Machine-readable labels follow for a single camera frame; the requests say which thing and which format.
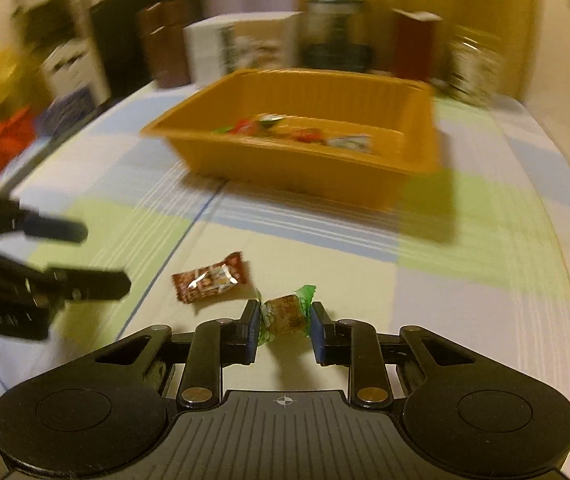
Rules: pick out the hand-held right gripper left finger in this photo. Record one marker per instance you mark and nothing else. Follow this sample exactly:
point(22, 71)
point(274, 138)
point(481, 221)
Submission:
point(252, 332)

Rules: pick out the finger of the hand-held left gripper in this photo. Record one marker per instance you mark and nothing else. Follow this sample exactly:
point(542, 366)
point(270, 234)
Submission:
point(95, 286)
point(55, 228)

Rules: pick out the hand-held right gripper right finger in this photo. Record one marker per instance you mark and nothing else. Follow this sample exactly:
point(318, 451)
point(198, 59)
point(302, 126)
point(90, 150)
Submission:
point(317, 335)

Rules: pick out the green-wrapped brown candy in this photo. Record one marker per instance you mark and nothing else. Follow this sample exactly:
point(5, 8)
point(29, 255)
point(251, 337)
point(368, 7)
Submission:
point(285, 315)

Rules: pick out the brown snack packet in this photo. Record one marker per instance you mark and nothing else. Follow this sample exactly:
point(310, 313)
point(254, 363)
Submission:
point(210, 280)

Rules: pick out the orange plastic tray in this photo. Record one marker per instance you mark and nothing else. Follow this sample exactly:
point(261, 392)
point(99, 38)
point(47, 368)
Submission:
point(290, 175)

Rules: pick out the red gift bag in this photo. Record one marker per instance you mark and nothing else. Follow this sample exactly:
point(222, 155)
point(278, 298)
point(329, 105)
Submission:
point(5, 145)

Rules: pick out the blue printed box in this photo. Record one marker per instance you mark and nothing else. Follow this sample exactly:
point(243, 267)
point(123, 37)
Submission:
point(67, 110)

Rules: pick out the yellow bag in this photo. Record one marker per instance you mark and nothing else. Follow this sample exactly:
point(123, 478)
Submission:
point(5, 80)

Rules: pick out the white carved chair back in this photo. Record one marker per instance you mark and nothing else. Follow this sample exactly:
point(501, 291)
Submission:
point(67, 70)

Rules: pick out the plaid tablecloth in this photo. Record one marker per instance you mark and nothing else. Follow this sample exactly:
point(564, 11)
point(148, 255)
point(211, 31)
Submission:
point(475, 270)

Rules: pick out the black flat panel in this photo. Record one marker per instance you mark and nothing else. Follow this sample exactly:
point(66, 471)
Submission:
point(115, 50)

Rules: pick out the silver white candy packet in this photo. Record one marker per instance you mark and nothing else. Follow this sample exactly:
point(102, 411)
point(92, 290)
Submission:
point(349, 143)

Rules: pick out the brown cylindrical canister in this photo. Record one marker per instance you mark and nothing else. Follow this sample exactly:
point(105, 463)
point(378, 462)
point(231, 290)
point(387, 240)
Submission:
point(165, 45)

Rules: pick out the dark shelf clutter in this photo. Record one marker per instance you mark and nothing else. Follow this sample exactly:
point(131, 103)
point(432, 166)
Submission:
point(42, 10)

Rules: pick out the white printed box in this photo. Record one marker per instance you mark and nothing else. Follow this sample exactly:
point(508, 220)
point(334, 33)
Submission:
point(205, 50)

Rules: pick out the glass jar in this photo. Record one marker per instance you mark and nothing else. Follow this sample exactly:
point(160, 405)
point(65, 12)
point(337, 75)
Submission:
point(337, 35)

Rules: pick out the red carton box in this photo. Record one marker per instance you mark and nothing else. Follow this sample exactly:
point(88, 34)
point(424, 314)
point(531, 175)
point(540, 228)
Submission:
point(415, 47)

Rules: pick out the peanut jar gold lid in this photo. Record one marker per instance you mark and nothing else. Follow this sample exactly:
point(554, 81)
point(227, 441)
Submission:
point(475, 70)

